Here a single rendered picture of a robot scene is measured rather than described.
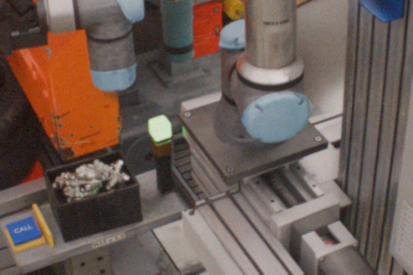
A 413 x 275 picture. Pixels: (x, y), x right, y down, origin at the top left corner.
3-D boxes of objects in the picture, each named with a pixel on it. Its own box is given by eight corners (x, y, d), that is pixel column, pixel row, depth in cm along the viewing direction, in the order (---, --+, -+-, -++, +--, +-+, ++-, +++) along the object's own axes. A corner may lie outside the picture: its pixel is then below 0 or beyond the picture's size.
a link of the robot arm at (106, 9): (146, 34, 142) (142, -13, 137) (77, 44, 141) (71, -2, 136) (140, 9, 149) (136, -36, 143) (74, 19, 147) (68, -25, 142)
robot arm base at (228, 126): (304, 136, 177) (306, 94, 171) (235, 160, 172) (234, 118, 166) (267, 96, 188) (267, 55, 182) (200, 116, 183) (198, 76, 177)
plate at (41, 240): (35, 222, 214) (35, 219, 213) (46, 242, 208) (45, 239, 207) (4, 232, 211) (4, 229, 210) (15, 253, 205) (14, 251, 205)
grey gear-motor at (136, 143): (127, 132, 300) (119, 43, 279) (183, 209, 270) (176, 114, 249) (77, 149, 294) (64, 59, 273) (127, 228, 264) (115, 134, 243)
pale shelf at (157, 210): (158, 177, 230) (157, 167, 228) (187, 217, 218) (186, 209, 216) (0, 230, 216) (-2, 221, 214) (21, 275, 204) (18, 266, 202)
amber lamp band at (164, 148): (166, 144, 216) (164, 130, 214) (173, 154, 214) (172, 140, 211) (150, 150, 215) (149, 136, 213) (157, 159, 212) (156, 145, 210)
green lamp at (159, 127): (164, 127, 213) (164, 113, 211) (172, 137, 211) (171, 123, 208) (149, 133, 212) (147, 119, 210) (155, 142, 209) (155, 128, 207)
